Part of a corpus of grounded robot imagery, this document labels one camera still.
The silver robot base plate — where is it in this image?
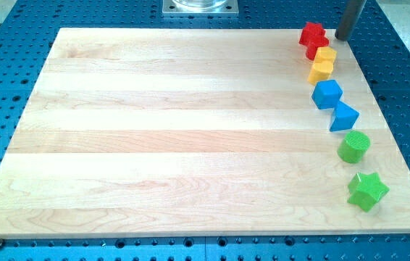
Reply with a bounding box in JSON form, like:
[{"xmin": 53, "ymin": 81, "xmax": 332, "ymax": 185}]
[{"xmin": 162, "ymin": 0, "xmax": 239, "ymax": 17}]

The light wooden board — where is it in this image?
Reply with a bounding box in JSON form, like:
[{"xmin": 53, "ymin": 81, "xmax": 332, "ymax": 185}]
[{"xmin": 0, "ymin": 28, "xmax": 410, "ymax": 239}]

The blue cube block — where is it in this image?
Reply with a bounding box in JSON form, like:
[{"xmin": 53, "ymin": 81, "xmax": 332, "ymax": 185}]
[{"xmin": 311, "ymin": 80, "xmax": 343, "ymax": 109}]

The green star block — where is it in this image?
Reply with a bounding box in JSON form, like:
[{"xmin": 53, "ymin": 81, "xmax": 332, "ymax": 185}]
[{"xmin": 347, "ymin": 173, "xmax": 390, "ymax": 212}]

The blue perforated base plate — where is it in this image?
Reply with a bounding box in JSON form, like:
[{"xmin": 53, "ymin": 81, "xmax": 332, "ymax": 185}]
[{"xmin": 0, "ymin": 1, "xmax": 410, "ymax": 260}]

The blue triangular prism block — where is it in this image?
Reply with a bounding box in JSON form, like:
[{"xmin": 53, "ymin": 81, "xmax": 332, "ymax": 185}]
[{"xmin": 330, "ymin": 101, "xmax": 359, "ymax": 132}]

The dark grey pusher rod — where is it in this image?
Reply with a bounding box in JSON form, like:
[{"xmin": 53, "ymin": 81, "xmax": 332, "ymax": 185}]
[{"xmin": 335, "ymin": 0, "xmax": 367, "ymax": 41}]

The red heart block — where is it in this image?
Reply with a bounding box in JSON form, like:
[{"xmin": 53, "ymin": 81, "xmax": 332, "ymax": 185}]
[{"xmin": 306, "ymin": 36, "xmax": 330, "ymax": 60}]

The red star block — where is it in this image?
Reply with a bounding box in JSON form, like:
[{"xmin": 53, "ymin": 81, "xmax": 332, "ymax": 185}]
[{"xmin": 298, "ymin": 22, "xmax": 325, "ymax": 46}]

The green cylinder block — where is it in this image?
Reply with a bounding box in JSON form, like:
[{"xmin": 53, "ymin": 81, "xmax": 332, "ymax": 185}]
[{"xmin": 337, "ymin": 130, "xmax": 371, "ymax": 163}]

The yellow hexagon block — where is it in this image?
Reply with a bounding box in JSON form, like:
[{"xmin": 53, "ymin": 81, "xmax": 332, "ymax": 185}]
[{"xmin": 314, "ymin": 46, "xmax": 337, "ymax": 63}]

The yellow heart block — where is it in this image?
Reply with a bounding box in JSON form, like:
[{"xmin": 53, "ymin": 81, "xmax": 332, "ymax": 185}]
[{"xmin": 307, "ymin": 61, "xmax": 334, "ymax": 85}]

